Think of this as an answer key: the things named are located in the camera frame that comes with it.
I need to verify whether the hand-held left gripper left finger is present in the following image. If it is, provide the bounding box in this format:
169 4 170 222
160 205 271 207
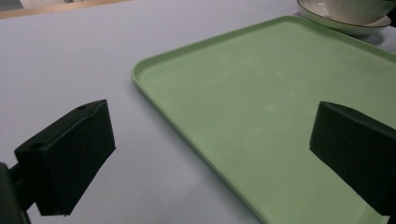
14 99 117 217

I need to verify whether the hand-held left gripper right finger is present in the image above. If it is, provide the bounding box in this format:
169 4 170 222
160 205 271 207
308 101 396 217

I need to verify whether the white bowl on saucer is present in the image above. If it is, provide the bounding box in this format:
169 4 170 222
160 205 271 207
296 0 392 36

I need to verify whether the green plastic tray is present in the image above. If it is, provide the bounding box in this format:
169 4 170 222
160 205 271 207
131 15 396 224

